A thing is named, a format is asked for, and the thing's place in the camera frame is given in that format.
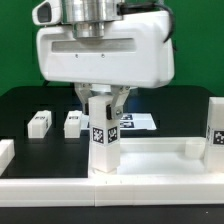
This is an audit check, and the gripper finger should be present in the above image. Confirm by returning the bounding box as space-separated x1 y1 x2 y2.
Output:
74 83 93 115
107 85 130 120

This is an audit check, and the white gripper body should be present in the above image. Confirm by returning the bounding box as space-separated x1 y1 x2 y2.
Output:
36 11 174 88

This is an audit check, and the white desk top tray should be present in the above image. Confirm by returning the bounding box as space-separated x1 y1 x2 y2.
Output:
88 137 224 182

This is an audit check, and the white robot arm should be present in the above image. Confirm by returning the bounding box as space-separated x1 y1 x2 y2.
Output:
32 0 175 119

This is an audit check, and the fiducial marker sheet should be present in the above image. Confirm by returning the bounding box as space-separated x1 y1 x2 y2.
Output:
81 113 157 130

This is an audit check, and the white left fence block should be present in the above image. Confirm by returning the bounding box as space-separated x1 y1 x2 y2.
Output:
0 139 15 176

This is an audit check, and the white front fence bar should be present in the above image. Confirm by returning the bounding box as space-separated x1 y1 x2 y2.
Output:
0 174 224 207

